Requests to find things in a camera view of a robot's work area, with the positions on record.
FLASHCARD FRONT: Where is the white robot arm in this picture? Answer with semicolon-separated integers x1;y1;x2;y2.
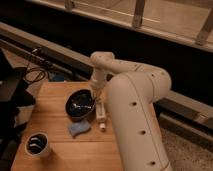
90;52;173;171

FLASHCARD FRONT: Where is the blue cloth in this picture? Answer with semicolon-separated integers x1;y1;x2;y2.
69;120;91;137

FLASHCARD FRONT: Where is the black cable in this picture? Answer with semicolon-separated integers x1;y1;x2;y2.
23;46;56;84

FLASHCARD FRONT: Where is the metal railing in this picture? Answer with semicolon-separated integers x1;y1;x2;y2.
28;0;213;53

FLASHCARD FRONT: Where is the dark ceramic bowl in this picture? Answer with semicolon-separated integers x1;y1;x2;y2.
65;89;95;122

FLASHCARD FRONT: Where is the white cup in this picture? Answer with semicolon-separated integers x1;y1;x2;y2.
25;132;51;158

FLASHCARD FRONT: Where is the small white cylinder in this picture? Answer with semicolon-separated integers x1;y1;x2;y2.
100;123;106;130

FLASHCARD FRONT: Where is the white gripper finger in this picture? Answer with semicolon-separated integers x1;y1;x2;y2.
96;99;106;121

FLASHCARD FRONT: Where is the black equipment at left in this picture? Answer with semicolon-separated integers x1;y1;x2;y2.
0;48;36;171

